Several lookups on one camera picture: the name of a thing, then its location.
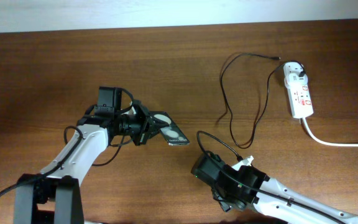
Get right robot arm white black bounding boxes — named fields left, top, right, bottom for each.
left=191, top=151, right=358, bottom=223

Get white power strip cord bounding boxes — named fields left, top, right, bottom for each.
left=300, top=117, right=358, bottom=149

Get white USB charger plug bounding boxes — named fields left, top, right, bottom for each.
left=284, top=74, right=308, bottom=89

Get white power strip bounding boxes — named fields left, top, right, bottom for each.
left=283, top=62, right=313, bottom=119

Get black charger cable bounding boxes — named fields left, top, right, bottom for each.
left=219, top=52, right=306, bottom=149

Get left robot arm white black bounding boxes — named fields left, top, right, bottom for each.
left=14, top=100, right=179, bottom=223

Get black smartphone with white circles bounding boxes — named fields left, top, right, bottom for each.
left=150, top=111, right=190, bottom=146

